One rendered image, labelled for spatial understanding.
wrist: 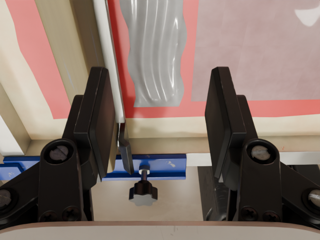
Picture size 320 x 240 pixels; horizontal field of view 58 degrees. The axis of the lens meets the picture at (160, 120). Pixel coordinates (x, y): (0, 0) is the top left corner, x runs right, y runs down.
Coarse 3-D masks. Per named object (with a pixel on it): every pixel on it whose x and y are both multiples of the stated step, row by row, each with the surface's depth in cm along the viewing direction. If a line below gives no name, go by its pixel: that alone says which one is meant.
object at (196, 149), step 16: (0, 96) 41; (0, 112) 41; (16, 112) 45; (0, 128) 43; (16, 128) 45; (0, 144) 45; (16, 144) 45; (32, 144) 49; (144, 144) 49; (160, 144) 49; (176, 144) 49; (192, 144) 49; (208, 144) 49; (288, 144) 48; (304, 144) 48; (192, 160) 49; (208, 160) 49; (288, 160) 49; (304, 160) 49
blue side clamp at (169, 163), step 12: (120, 156) 47; (132, 156) 47; (144, 156) 47; (156, 156) 47; (168, 156) 47; (180, 156) 47; (24, 168) 48; (120, 168) 48; (156, 168) 48; (168, 168) 48; (180, 168) 48; (108, 180) 50
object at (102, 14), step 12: (96, 0) 28; (96, 12) 29; (108, 12) 30; (108, 24) 30; (108, 36) 31; (108, 48) 32; (108, 60) 33; (120, 96) 37; (120, 108) 39; (120, 120) 41
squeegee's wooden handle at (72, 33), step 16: (48, 0) 22; (64, 0) 22; (80, 0) 24; (48, 16) 23; (64, 16) 23; (80, 16) 24; (48, 32) 24; (64, 32) 24; (80, 32) 24; (96, 32) 30; (64, 48) 25; (80, 48) 25; (96, 48) 30; (64, 64) 26; (80, 64) 26; (96, 64) 30; (64, 80) 27; (80, 80) 27; (112, 144) 38; (112, 160) 38
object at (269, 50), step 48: (192, 0) 32; (240, 0) 32; (288, 0) 32; (48, 48) 37; (192, 48) 37; (240, 48) 37; (288, 48) 37; (48, 96) 43; (192, 96) 43; (288, 96) 43
